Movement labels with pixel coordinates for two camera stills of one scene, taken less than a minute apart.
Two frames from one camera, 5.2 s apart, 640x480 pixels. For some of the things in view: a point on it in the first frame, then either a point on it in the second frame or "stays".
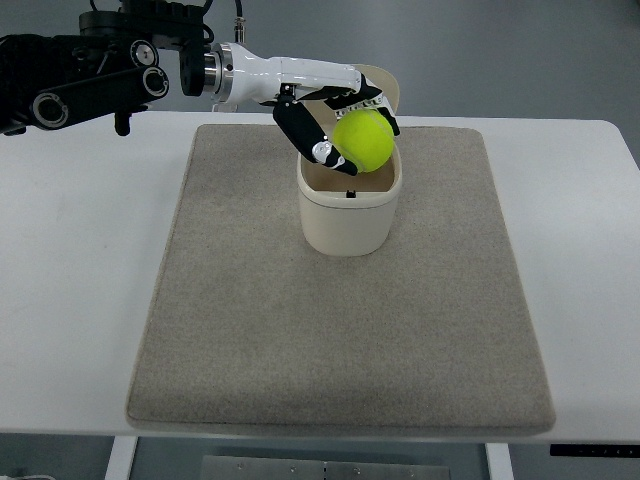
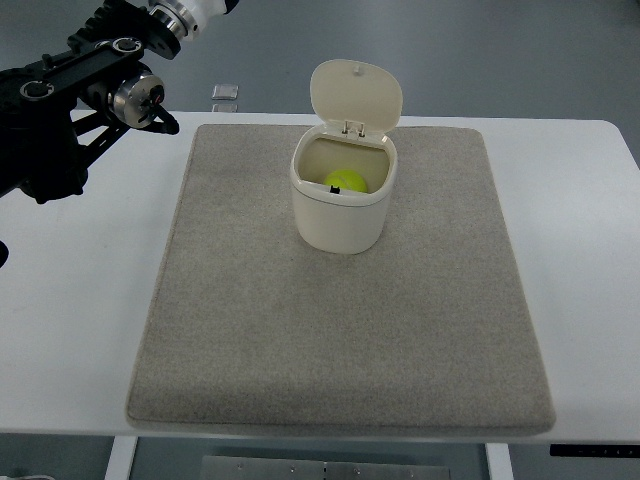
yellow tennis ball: x=366 y=138 → x=348 y=179
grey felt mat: x=253 y=330 stays
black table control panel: x=595 y=450 stays
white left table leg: x=121 y=458 stays
